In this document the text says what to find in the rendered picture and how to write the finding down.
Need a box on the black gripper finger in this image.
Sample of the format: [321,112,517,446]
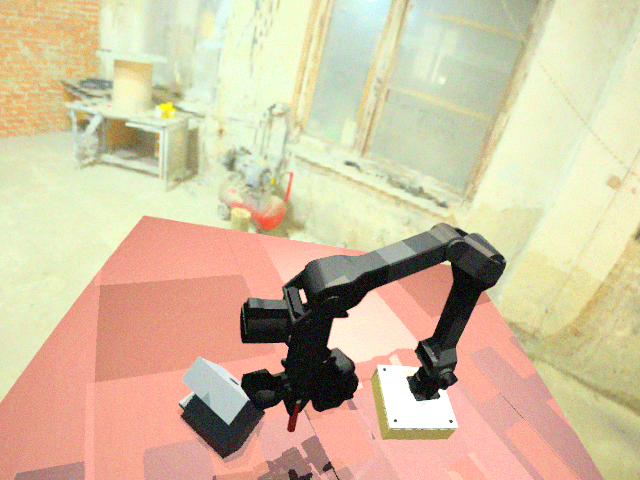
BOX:
[282,391,303,417]
[298,387,311,413]

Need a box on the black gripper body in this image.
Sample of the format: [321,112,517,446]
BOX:
[241,336,356,411]

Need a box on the dark red peg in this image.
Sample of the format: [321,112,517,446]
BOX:
[287,398,302,432]

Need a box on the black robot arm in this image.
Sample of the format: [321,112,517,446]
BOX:
[240,223,506,412]

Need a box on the grey flat panel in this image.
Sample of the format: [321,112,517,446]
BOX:
[178,356,263,447]

